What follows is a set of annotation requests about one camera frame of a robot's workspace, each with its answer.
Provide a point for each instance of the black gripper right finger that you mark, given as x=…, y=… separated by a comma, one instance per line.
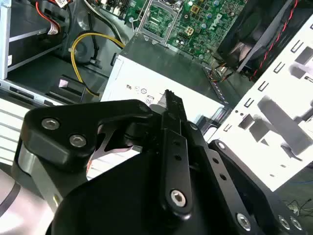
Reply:
x=227, y=193

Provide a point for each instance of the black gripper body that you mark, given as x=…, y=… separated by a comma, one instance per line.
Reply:
x=117, y=200

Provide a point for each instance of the thin metal locking lever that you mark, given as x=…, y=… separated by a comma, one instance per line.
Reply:
x=141, y=13

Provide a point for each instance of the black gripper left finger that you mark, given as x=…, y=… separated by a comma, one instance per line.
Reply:
x=61, y=115

